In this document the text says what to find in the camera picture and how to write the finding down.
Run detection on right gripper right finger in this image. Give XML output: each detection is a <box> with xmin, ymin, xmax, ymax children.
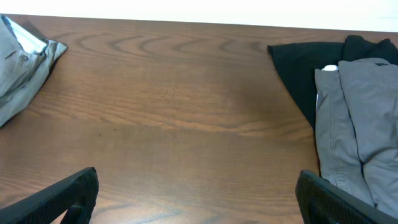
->
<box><xmin>295</xmin><ymin>170</ymin><xmax>397</xmax><ymax>224</ymax></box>

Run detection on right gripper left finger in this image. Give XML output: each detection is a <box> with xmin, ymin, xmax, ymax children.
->
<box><xmin>1</xmin><ymin>167</ymin><xmax>99</xmax><ymax>224</ymax></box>

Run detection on grey-green cotton shorts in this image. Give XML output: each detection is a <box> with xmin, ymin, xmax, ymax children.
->
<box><xmin>1</xmin><ymin>15</ymin><xmax>68</xmax><ymax>126</ymax></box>

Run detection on dark grey garment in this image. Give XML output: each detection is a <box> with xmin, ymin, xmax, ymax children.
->
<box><xmin>315</xmin><ymin>58</ymin><xmax>397</xmax><ymax>217</ymax></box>

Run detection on black garment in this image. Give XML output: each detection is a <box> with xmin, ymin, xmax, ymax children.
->
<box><xmin>267</xmin><ymin>35</ymin><xmax>397</xmax><ymax>129</ymax></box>

